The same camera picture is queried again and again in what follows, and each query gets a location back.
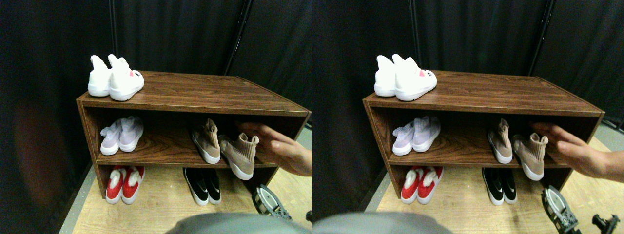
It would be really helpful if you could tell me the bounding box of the person's hand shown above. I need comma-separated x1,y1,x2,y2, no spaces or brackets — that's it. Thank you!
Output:
530,122,607,178
235,122,312,177

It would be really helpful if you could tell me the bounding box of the white shoe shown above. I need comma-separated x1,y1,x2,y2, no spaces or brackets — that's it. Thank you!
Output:
374,55,398,97
108,54,145,101
88,55,113,97
392,54,437,101

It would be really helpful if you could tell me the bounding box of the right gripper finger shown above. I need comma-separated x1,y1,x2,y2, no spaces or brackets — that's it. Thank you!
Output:
541,185,580,234
252,184,293,221

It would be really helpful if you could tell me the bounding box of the black shoe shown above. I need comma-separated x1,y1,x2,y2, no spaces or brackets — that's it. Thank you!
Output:
482,168,506,206
500,168,518,204
183,168,210,206
202,168,222,205

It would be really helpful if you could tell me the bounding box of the lilac shoe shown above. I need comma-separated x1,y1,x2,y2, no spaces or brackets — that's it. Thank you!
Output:
392,122,415,156
119,116,144,153
412,116,441,153
100,120,123,156

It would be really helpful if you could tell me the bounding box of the red shoe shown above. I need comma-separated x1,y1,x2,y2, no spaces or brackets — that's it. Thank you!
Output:
401,166,424,204
106,166,127,204
417,166,444,205
121,166,145,205

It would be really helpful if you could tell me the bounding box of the black curtain stand pole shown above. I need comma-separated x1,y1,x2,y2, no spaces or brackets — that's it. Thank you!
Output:
108,0,119,57
223,0,254,75
527,0,556,75

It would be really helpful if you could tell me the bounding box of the tan shoe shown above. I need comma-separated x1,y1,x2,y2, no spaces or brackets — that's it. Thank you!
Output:
488,118,514,164
191,118,221,164
512,133,549,181
218,133,259,181

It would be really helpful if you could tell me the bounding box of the brown shoe rack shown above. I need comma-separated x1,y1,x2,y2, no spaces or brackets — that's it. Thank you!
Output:
77,71,312,198
362,71,605,195

